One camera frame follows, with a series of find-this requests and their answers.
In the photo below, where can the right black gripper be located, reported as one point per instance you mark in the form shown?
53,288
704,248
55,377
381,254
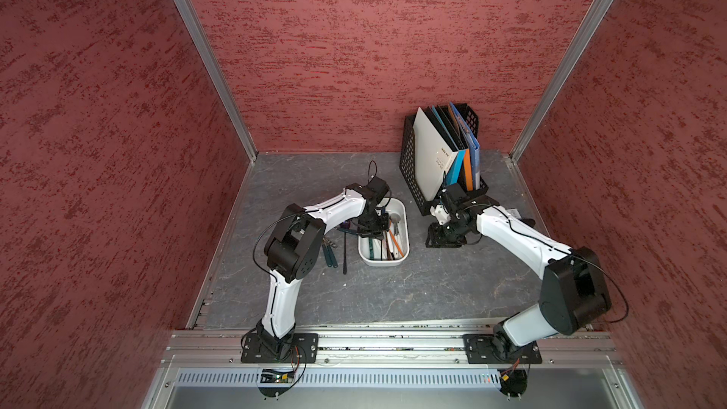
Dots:
437,240

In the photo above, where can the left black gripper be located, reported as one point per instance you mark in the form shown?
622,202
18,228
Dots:
377,233

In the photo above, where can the white rectangular storage box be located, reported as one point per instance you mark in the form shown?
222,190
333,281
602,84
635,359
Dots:
383,246

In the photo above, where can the orange spoon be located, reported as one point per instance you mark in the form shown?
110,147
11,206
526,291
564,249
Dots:
397,251

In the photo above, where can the steel spoon white handle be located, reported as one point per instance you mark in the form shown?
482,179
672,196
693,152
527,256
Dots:
394,220

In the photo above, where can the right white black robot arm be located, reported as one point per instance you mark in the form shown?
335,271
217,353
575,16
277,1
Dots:
574,291

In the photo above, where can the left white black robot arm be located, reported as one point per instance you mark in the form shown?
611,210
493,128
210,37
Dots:
294,245

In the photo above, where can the blue white flat box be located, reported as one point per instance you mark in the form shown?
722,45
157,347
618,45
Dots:
515,213

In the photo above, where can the teal folder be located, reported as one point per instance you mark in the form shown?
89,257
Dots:
446,123

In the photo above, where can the orange folder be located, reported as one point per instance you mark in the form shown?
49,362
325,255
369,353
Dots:
467,171

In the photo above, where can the blue folder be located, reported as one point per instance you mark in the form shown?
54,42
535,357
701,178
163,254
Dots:
468,145

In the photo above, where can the black mesh file holder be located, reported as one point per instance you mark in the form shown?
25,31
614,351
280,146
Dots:
407,161

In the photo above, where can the white folder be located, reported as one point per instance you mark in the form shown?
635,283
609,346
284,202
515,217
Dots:
433,156

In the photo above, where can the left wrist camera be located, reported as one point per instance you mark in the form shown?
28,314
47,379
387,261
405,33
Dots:
379,189

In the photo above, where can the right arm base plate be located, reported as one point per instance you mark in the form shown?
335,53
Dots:
490,349

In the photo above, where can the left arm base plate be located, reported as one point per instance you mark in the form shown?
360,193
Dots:
295,348

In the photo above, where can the aluminium front rail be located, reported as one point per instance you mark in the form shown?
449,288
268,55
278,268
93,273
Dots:
402,347

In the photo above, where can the right aluminium corner post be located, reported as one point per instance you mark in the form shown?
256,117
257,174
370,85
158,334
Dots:
590,23

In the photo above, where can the aluminium corner post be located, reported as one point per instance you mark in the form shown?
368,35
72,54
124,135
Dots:
199,39
590,23

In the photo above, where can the left aluminium corner post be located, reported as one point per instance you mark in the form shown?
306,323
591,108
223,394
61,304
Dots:
199,39

